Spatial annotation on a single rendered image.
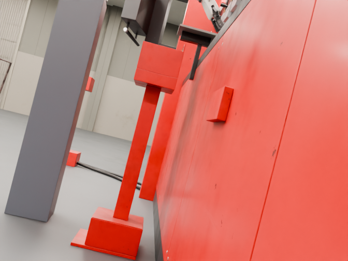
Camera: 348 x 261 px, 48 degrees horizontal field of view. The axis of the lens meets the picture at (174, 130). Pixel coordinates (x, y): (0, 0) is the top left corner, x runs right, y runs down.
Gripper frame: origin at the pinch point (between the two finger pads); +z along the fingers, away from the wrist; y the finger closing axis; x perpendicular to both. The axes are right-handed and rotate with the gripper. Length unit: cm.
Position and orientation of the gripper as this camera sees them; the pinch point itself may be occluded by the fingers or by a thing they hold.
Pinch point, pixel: (218, 26)
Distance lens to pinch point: 198.6
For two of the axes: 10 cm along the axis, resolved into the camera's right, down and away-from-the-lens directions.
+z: 4.3, 9.0, 0.3
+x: -9.0, 4.3, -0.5
